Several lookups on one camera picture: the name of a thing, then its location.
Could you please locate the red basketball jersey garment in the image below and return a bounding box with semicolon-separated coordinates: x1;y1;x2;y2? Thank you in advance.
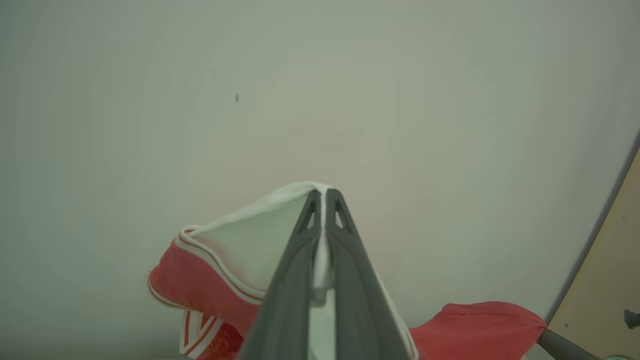
147;181;548;360

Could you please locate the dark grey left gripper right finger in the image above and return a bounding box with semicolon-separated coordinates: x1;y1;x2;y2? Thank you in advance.
325;188;413;360

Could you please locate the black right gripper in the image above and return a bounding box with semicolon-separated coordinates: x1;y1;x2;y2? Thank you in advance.
537;327;636;360

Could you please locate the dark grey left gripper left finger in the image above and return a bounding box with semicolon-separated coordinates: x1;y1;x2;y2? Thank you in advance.
239;188;322;360

